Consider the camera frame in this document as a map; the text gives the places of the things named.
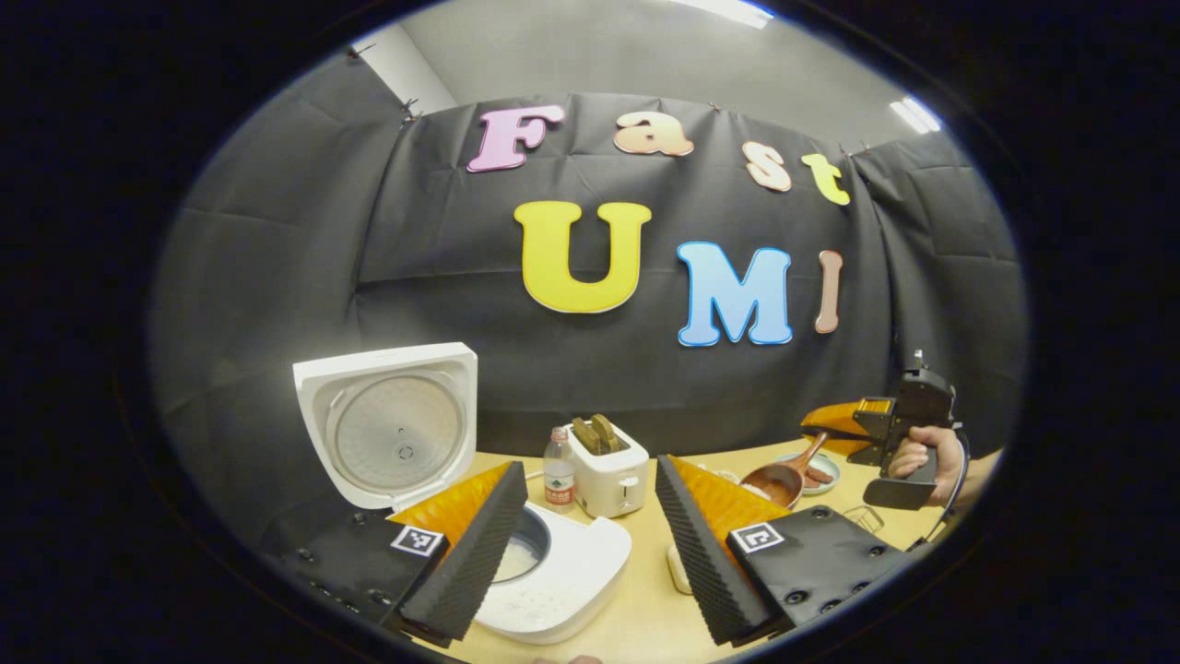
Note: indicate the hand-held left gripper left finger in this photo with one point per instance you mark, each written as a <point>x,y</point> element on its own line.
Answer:
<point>470,563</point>

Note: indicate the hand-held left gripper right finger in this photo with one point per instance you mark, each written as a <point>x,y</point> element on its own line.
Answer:
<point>705,563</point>

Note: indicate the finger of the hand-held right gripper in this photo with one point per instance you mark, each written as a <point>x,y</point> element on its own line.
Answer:
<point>843,447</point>
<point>843,420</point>

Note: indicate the clear container of rice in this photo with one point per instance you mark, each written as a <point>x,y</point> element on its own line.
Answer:
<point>678,570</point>

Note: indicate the brown wooden spoon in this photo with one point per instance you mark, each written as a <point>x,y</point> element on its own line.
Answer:
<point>774,484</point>

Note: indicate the white rice cooker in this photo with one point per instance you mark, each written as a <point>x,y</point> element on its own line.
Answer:
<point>396,433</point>

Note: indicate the pale green plate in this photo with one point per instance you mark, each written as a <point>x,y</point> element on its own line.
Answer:
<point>828,489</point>

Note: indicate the clear plastic water bottle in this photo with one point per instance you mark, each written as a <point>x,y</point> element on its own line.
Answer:
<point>559,480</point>

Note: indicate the white toaster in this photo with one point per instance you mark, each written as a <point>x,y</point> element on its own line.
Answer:
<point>608,480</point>

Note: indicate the brown bread slice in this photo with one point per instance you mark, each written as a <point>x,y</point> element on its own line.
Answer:
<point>587,435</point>
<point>608,430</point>

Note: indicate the small ceiling light panel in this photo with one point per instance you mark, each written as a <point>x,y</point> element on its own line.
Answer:
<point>914,115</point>

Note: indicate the black backdrop cloth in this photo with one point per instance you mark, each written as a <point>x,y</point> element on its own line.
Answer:
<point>277,277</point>

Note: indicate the large ceiling light panel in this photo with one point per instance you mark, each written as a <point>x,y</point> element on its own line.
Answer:
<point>728,9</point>

